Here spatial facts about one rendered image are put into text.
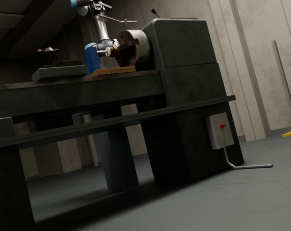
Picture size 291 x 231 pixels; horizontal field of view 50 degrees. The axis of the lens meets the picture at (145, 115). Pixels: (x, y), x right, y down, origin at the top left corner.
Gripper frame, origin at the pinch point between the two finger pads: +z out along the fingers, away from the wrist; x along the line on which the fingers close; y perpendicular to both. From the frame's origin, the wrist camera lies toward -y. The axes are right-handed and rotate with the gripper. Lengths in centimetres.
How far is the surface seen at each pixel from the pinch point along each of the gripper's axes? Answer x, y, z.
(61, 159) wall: -582, -138, -54
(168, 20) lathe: 21.6, -40.3, 16.1
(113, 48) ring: 0.0, 2.8, 24.8
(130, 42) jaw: 9.9, -5.9, 27.0
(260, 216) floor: 80, 26, 159
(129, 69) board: 8.7, 3.6, 48.7
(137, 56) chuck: 6.8, -9.4, 36.7
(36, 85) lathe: 6, 69, 52
